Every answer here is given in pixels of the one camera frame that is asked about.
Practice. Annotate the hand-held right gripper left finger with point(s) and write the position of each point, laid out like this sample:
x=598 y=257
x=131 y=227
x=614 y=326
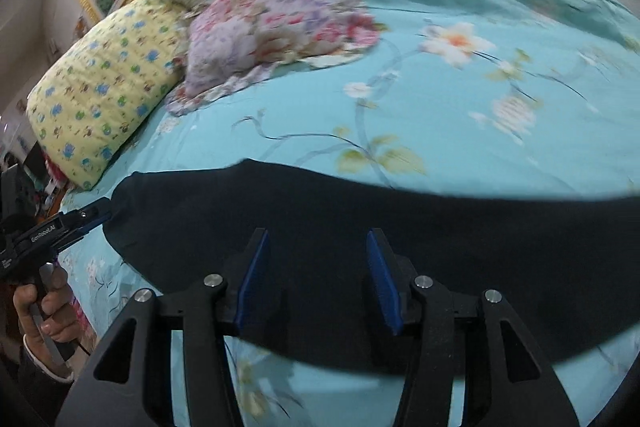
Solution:
x=251 y=279

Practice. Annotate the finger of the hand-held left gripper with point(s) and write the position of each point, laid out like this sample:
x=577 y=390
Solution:
x=92 y=214

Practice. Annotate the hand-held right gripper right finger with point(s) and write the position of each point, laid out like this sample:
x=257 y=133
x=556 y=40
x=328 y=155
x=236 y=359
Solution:
x=383 y=279

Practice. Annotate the black pants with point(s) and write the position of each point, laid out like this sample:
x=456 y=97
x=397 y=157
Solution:
x=350 y=257

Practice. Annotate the person's left forearm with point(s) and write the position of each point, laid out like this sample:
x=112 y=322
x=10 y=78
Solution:
x=37 y=372

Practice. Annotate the person's left hand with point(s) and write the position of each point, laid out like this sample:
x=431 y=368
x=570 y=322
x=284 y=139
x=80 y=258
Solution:
x=47 y=302

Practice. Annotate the yellow patterned pillow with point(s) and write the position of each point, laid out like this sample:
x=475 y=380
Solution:
x=107 y=87

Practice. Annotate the turquoise floral bed sheet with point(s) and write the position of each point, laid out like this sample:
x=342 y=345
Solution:
x=400 y=107

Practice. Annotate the pink floral pillow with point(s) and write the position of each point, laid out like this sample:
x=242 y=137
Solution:
x=265 y=29

